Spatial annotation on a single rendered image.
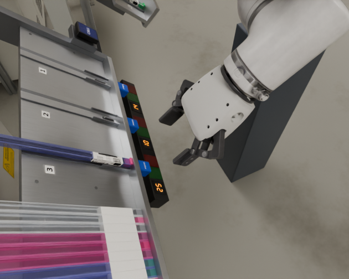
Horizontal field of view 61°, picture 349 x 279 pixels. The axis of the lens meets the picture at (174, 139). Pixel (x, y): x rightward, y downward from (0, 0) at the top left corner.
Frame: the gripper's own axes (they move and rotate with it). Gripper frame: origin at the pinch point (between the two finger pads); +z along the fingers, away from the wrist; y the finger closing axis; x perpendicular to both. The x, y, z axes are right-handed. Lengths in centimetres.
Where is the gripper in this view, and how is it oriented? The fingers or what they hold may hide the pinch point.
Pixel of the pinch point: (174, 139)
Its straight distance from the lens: 53.8
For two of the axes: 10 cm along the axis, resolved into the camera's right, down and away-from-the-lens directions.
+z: -6.5, 5.7, 5.0
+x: -7.0, -2.1, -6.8
